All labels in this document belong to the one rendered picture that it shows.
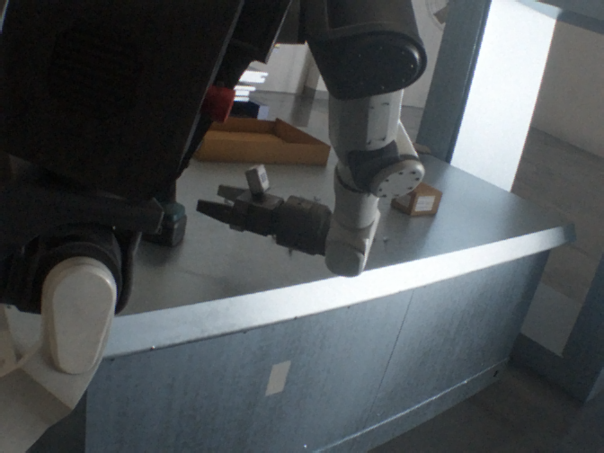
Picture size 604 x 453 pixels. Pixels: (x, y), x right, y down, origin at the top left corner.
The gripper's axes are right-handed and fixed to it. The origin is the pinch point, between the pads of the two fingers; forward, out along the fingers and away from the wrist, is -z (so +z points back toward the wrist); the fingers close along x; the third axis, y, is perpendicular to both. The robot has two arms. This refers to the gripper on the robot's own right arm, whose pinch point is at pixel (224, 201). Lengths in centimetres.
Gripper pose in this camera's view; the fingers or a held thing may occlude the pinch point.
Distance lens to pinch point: 118.2
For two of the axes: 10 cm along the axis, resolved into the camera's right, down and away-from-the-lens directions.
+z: 9.5, 2.8, -1.4
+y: -2.3, 9.2, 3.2
